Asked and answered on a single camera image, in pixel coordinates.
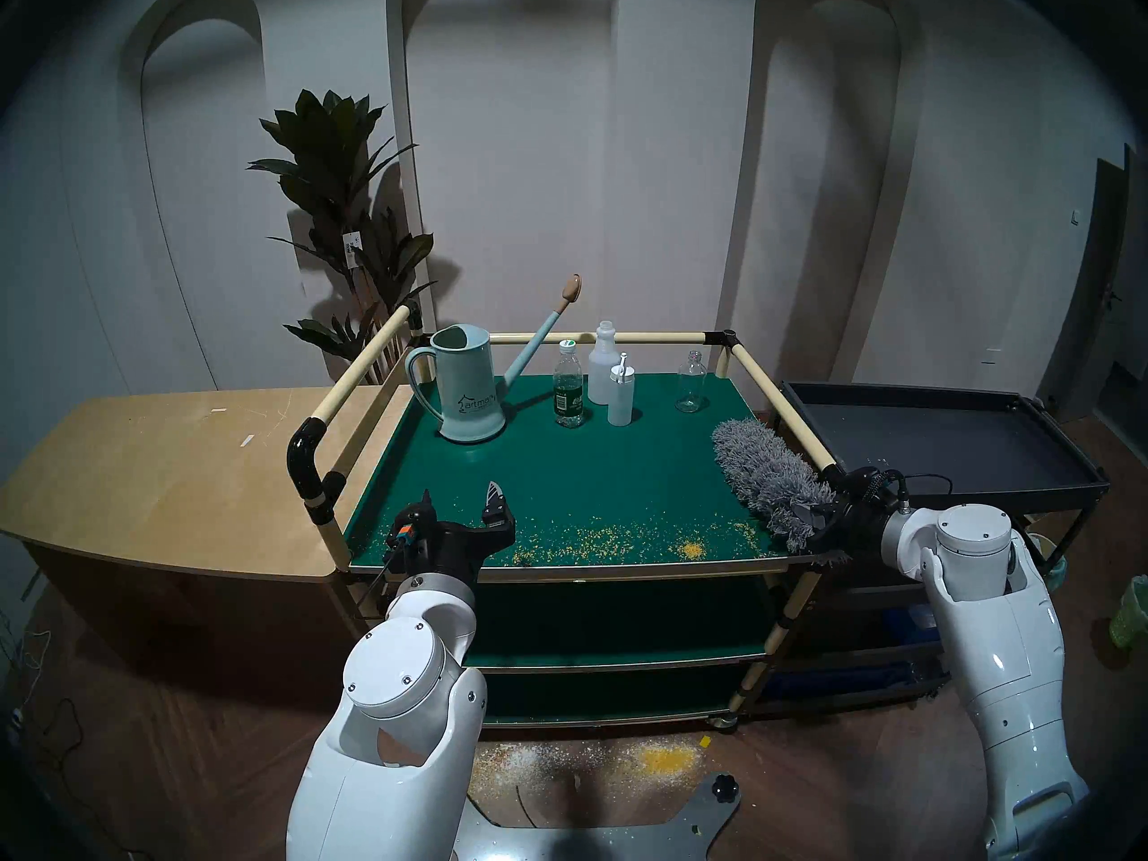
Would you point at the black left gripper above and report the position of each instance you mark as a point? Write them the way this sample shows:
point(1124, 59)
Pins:
point(448, 550)

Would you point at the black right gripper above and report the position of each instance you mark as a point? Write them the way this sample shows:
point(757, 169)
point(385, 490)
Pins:
point(856, 518)

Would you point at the grey fluffy duster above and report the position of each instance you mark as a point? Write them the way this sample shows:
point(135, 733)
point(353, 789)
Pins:
point(762, 469)

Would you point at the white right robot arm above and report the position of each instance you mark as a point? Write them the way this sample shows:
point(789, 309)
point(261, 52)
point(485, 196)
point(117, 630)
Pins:
point(1004, 635)

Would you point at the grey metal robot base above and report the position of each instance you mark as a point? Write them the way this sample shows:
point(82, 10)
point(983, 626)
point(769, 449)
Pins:
point(610, 841)

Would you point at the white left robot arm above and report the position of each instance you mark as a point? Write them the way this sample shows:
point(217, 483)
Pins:
point(404, 689)

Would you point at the green three-tier shelf cart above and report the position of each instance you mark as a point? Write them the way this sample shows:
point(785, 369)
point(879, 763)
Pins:
point(610, 482)

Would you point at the teal watering can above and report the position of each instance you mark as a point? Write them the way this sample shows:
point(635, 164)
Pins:
point(471, 402)

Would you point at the yellow crumbs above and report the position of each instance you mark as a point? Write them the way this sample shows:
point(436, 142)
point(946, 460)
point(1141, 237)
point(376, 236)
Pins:
point(691, 550)

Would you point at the blue storage box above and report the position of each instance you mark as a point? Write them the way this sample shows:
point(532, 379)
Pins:
point(910, 621)

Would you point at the black utility cart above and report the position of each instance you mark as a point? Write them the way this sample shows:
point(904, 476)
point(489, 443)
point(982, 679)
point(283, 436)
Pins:
point(951, 442)

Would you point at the green-label water bottle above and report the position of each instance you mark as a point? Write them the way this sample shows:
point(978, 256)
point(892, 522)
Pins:
point(569, 397)

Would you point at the clear glass bottle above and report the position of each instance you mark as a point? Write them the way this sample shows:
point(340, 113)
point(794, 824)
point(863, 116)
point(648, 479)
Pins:
point(691, 388)

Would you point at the white pump bottle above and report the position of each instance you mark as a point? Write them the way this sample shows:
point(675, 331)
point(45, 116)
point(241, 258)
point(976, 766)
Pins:
point(621, 402)

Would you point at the white plastic bottle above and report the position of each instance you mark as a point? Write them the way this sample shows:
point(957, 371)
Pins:
point(601, 366)

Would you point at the white bucket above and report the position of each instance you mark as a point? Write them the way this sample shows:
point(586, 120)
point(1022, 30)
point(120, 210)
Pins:
point(1049, 563)

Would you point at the white plant tag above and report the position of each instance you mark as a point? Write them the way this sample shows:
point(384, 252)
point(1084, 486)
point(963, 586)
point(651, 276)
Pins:
point(352, 245)

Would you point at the yellow white crumb spill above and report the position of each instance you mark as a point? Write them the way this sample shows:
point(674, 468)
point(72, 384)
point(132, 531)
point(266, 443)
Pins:
point(668, 759)

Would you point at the black star knob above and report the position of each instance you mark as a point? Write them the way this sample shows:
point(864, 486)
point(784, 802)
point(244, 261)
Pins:
point(725, 787)

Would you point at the light wooden table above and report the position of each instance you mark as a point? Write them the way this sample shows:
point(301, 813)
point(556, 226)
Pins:
point(161, 482)

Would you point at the green waste bin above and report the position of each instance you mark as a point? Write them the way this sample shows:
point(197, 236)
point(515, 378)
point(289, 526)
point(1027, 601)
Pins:
point(1132, 613)

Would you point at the dark green potted plant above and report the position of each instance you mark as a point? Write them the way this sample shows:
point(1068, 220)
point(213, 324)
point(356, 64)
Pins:
point(332, 169)

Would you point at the dark door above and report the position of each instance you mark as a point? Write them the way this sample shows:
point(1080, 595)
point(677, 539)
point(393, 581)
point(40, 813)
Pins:
point(1099, 285)

